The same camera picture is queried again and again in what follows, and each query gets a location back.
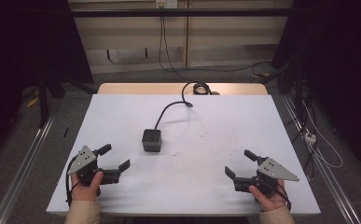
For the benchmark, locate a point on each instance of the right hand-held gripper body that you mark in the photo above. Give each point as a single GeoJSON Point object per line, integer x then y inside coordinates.
{"type": "Point", "coordinates": [273, 171]}

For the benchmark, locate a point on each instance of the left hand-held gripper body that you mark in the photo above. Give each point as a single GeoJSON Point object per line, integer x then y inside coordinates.
{"type": "Point", "coordinates": [82, 161]}

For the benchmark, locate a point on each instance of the person's left hand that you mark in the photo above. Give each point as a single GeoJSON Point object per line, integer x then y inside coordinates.
{"type": "Point", "coordinates": [85, 193]}

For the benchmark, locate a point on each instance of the person's right hand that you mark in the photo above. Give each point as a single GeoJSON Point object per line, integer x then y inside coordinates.
{"type": "Point", "coordinates": [271, 202]}

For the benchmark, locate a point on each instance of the small black floor piece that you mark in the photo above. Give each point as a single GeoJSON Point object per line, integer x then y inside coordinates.
{"type": "Point", "coordinates": [66, 132]}

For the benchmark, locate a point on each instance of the black cube device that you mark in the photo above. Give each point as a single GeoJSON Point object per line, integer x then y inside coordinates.
{"type": "Point", "coordinates": [151, 141]}

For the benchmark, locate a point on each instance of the white power strip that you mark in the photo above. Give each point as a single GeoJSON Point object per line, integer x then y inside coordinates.
{"type": "Point", "coordinates": [310, 137]}

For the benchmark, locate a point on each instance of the black metal stand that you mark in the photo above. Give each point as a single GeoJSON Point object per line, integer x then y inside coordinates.
{"type": "Point", "coordinates": [43, 102]}

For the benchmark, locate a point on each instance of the yellow floor tape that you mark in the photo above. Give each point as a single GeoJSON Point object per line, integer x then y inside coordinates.
{"type": "Point", "coordinates": [32, 101]}

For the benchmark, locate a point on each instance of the black curtain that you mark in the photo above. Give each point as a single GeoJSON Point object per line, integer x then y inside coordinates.
{"type": "Point", "coordinates": [29, 40]}
{"type": "Point", "coordinates": [340, 46]}

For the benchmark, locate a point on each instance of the aluminium floor rail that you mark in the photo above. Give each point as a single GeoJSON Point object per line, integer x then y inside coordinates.
{"type": "Point", "coordinates": [330, 183]}
{"type": "Point", "coordinates": [22, 161]}

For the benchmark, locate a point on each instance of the black horizontal frame bar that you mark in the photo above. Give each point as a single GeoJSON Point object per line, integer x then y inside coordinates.
{"type": "Point", "coordinates": [181, 12]}

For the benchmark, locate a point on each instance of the white wall socket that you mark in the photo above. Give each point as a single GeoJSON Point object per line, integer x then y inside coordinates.
{"type": "Point", "coordinates": [166, 3]}

